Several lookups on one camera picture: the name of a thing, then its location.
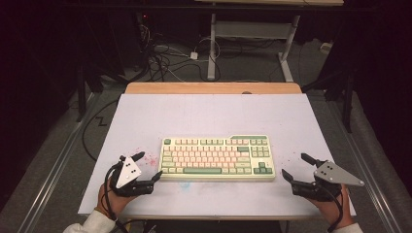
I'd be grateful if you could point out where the hand-held gripper black cable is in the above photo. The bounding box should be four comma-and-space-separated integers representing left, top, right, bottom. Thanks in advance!
320, 183, 345, 233
102, 160, 130, 233

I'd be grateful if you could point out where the person's right hand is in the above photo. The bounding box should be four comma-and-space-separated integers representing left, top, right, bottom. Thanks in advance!
306, 183, 356, 229

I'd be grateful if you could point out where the right hand-held gripper black cable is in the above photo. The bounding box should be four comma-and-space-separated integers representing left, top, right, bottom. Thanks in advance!
320, 183, 345, 233

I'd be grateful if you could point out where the thin wrist bracelet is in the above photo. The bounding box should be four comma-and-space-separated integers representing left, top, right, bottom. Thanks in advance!
95, 207, 113, 218

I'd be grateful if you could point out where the long black floor cable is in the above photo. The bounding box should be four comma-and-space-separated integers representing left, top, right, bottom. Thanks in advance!
81, 98, 120, 163

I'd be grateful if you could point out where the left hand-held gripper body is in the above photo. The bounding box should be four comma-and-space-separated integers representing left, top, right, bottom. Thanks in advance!
110, 155, 155, 198

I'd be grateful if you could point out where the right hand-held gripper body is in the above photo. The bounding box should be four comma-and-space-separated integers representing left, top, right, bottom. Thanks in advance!
291, 158, 366, 203

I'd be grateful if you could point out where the black tripod stand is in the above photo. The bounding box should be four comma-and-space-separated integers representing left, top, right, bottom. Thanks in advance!
300, 62, 357, 134

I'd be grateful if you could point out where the white metal desk frame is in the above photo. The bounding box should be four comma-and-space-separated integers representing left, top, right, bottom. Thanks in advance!
193, 0, 345, 83

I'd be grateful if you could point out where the white table cover sheet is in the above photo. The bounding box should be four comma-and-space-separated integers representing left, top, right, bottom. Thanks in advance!
78, 93, 357, 217

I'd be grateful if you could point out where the black stand leg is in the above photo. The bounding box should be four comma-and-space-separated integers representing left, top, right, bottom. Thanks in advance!
75, 62, 89, 123

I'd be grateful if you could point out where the metal floor rail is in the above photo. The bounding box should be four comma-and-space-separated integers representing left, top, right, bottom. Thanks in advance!
326, 99, 405, 233
17, 92, 99, 233

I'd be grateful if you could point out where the wooden table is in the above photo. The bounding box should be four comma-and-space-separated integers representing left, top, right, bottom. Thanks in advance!
85, 82, 348, 222

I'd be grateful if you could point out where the tangle of floor cables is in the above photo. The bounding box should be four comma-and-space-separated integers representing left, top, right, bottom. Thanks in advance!
137, 13, 223, 83

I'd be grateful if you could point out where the cream green pink keyboard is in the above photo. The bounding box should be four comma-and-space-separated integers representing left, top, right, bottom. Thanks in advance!
157, 134, 277, 183

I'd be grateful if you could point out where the left hand-held gripper black cable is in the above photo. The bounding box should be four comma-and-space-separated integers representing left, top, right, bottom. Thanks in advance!
102, 160, 130, 233

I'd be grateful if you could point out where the person's left hand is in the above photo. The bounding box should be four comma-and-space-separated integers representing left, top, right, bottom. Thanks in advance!
96, 178, 139, 218

